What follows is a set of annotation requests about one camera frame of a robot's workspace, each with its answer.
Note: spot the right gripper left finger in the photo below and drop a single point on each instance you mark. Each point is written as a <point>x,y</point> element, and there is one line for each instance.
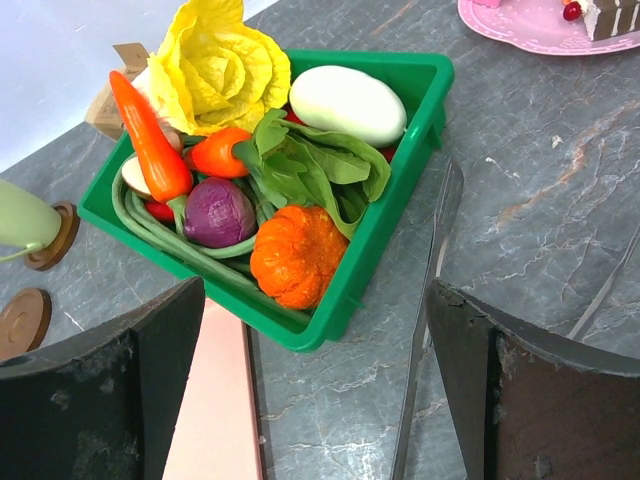
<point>102,404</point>

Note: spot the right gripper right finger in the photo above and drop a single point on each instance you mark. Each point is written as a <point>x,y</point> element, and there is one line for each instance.
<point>545,395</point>

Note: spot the green mug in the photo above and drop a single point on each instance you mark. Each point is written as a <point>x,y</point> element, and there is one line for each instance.
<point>27,222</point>

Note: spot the metal tongs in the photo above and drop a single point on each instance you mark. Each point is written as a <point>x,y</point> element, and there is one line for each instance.
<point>430,280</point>

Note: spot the chocolate cake slice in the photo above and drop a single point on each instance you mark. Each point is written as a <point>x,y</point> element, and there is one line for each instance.
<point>604,19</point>

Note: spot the pink serving tray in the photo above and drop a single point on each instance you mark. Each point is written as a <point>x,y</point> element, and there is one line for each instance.
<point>216,435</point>

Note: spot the brown saucer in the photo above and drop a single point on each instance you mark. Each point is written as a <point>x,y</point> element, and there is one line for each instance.
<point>51,255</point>
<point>24,322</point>

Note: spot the green long beans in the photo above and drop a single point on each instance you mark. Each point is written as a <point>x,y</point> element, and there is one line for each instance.
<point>226,269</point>

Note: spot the purple onion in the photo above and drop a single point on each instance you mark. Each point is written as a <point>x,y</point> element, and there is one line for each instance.
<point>218,214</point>

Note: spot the mushroom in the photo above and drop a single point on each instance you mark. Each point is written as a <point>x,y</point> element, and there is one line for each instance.
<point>131,170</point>

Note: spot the upright carrot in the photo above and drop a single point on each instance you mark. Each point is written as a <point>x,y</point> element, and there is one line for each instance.
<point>164,170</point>

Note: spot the small orange pumpkin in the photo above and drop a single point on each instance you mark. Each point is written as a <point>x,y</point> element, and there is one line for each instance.
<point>296,255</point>

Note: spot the lying carrot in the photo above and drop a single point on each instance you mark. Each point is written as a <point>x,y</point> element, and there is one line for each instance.
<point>214,157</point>

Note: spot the green leafy vegetable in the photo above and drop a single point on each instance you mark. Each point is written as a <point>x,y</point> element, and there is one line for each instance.
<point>294,164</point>

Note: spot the green vegetable crate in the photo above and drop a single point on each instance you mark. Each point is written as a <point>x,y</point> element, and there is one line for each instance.
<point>422,81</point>

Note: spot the napa cabbage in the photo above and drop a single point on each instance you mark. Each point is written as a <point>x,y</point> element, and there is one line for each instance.
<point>211,71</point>

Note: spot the white radish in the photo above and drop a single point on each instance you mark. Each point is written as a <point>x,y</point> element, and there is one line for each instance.
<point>346,100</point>

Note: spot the pink three-tier cake stand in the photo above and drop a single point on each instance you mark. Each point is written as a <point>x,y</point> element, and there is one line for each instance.
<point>538,27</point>

